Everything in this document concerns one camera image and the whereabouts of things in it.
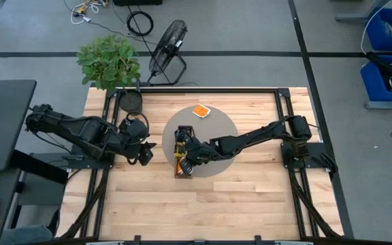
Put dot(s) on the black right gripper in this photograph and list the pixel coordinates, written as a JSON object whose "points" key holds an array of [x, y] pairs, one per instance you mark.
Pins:
{"points": [[197, 153]]}

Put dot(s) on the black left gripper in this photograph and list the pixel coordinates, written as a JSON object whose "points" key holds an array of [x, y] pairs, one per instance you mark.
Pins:
{"points": [[136, 148]]}

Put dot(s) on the green yellow tea bag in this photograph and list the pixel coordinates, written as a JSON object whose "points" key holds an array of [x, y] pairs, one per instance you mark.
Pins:
{"points": [[179, 145]]}

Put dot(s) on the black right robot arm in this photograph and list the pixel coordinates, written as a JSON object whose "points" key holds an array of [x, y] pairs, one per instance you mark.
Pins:
{"points": [[250, 136]]}

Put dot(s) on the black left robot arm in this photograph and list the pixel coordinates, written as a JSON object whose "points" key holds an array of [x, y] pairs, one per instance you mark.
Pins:
{"points": [[80, 131]]}

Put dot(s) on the brown wooden tea box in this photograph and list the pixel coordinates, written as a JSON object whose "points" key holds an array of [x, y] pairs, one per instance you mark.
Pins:
{"points": [[176, 175]]}

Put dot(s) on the round grey mat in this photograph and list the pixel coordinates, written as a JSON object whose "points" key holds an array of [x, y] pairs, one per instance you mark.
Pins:
{"points": [[213, 126]]}

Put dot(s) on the green potted plant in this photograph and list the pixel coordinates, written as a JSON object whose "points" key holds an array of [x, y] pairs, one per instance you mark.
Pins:
{"points": [[107, 61]]}

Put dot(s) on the black table clamp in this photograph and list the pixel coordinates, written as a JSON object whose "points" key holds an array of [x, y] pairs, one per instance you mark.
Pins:
{"points": [[258, 239], [137, 239]]}

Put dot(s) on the black floor fan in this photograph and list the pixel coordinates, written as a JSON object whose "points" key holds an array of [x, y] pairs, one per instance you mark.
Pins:
{"points": [[167, 44]]}

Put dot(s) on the black box on floor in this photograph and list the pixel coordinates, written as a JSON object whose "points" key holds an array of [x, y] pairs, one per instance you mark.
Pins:
{"points": [[138, 2]]}

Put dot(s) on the black desk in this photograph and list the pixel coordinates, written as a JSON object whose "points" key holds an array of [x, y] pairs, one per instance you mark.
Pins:
{"points": [[5, 129]]}

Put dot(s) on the blue plastic bin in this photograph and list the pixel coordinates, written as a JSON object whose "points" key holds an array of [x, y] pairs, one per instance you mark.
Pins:
{"points": [[373, 85], [374, 34]]}

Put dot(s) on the grey cart base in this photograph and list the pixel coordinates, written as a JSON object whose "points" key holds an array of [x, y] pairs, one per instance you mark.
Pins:
{"points": [[386, 105]]}

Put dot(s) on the black equipment in bin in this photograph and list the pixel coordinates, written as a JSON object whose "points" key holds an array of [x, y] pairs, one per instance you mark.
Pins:
{"points": [[386, 69]]}

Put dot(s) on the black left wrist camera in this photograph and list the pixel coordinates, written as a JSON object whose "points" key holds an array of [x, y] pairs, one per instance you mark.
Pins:
{"points": [[135, 128]]}

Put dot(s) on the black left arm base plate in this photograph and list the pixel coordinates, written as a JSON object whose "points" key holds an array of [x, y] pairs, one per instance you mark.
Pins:
{"points": [[90, 165]]}

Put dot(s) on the black aluminium table frame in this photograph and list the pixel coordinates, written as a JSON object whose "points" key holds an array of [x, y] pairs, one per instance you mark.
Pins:
{"points": [[168, 243]]}

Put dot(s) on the silver aluminium bracket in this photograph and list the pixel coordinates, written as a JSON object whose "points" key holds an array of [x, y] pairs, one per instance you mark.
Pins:
{"points": [[293, 243], [104, 243]]}

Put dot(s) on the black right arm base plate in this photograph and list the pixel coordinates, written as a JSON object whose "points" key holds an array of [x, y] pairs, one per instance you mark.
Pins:
{"points": [[315, 149]]}

